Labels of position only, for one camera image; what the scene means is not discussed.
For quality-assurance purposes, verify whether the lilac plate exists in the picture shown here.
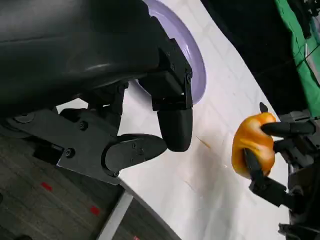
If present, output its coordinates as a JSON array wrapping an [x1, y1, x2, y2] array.
[[129, 0, 208, 106]]

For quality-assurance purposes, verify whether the thin beige splinter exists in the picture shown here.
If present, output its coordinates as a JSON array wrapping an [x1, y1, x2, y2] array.
[[196, 135, 212, 150]]

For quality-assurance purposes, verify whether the green cloth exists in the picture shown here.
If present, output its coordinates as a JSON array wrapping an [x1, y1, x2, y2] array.
[[273, 0, 320, 116]]

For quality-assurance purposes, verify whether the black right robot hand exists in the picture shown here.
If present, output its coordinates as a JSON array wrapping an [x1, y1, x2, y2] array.
[[243, 101, 320, 221]]

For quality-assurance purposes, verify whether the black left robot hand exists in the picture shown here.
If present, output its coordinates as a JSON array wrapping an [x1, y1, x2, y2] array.
[[0, 0, 195, 186]]

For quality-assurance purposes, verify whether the orange white toy bread roll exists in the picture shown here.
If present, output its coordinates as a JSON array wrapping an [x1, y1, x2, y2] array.
[[231, 112, 277, 179]]

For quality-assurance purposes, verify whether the grey metal table leg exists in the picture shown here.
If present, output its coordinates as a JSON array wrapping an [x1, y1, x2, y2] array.
[[98, 191, 134, 240]]

